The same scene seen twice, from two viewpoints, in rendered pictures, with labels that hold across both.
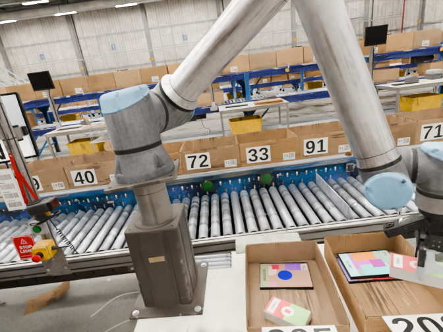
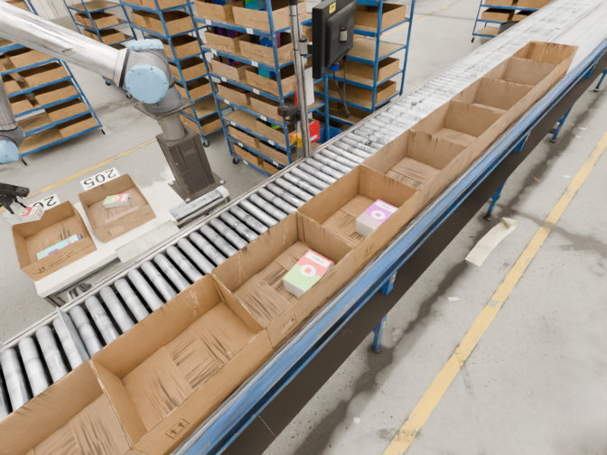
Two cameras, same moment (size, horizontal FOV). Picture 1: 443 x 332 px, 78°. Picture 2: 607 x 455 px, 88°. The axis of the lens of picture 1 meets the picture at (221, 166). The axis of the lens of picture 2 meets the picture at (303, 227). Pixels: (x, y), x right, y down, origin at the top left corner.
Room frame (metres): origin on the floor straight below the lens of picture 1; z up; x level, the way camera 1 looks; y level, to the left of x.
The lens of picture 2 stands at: (2.45, -0.31, 1.86)
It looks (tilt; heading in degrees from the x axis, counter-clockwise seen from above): 45 degrees down; 140
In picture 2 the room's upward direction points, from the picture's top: 7 degrees counter-clockwise
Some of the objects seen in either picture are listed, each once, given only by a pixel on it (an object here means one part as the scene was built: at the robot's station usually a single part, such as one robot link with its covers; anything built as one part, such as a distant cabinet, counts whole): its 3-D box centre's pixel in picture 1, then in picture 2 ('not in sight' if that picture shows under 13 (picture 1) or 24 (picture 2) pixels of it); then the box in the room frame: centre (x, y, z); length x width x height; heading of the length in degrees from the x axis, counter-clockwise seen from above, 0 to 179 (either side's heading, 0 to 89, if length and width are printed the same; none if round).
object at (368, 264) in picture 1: (368, 263); (60, 252); (0.83, -0.50, 0.78); 0.19 x 0.14 x 0.02; 86
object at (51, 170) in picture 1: (50, 174); (452, 135); (1.91, 1.23, 0.96); 0.39 x 0.29 x 0.17; 89
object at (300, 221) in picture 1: (291, 205); (142, 314); (1.43, -0.38, 0.72); 0.52 x 0.05 x 0.05; 179
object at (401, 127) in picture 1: (374, 132); not in sight; (1.87, -1.11, 0.96); 0.39 x 0.29 x 0.17; 89
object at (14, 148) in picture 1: (30, 193); (301, 99); (1.17, 0.88, 1.11); 0.12 x 0.05 x 0.88; 89
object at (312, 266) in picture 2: not in sight; (309, 275); (1.93, 0.13, 0.92); 0.16 x 0.11 x 0.07; 98
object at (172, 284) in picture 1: (165, 254); (187, 160); (0.86, 0.25, 0.91); 0.26 x 0.26 x 0.33; 86
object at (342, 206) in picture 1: (330, 194); (80, 349); (1.42, -0.61, 0.76); 0.46 x 0.01 x 0.09; 179
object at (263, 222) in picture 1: (258, 209); (182, 285); (1.43, -0.18, 0.72); 0.52 x 0.05 x 0.05; 179
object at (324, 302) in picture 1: (287, 287); (116, 205); (0.74, -0.17, 0.80); 0.38 x 0.28 x 0.10; 173
